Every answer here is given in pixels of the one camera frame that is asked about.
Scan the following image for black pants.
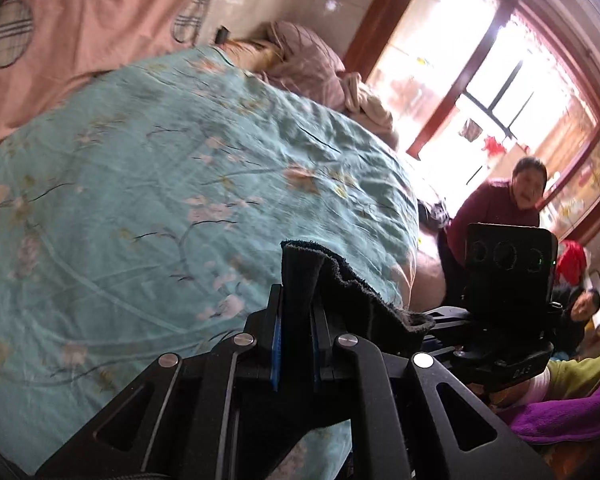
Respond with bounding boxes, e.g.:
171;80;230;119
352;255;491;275
280;240;434;356

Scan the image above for right hand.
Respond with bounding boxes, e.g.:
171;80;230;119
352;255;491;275
468;368;550;412

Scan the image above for seated person in background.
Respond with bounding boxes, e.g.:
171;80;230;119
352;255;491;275
552;285;600;360

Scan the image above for purple cloth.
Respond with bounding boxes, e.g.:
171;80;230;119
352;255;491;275
503;388;600;445

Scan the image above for person in maroon sweater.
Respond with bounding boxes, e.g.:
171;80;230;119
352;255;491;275
437;156;547;307

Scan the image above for teal floral bed sheet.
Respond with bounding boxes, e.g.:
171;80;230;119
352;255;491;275
0;48;419;474

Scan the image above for wooden framed window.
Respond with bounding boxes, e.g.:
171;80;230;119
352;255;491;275
344;0;600;244

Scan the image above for mauve crumpled blanket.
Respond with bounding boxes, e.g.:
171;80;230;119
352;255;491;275
220;21;399;150

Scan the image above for black charger plug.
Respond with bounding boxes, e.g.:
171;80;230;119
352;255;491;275
214;26;230;46

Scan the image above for pink quilt with plaid hearts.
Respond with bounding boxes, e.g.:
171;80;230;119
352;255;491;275
0;0;208;143

